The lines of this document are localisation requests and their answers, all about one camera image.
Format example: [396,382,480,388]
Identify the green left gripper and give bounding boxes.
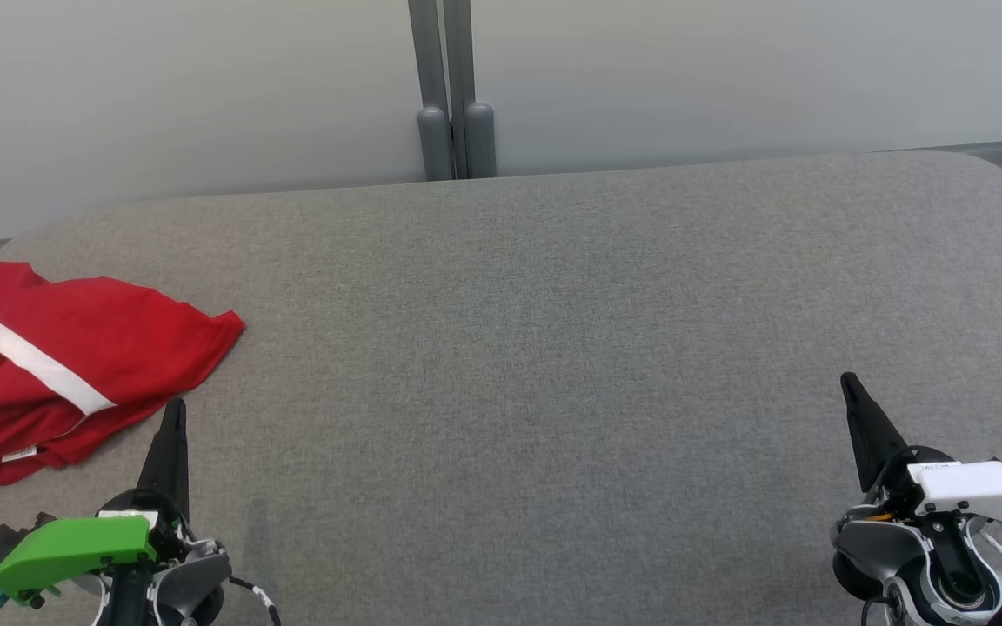
[0,398,193,607]

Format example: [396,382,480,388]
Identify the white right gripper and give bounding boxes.
[840,372,1002,528]

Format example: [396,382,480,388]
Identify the red shorts with white stripes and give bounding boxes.
[0,259,246,486]

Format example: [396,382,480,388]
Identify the black left cable white tag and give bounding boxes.
[227,576,283,626]

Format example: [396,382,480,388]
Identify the grey partition post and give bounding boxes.
[408,0,455,182]
[443,0,498,180]

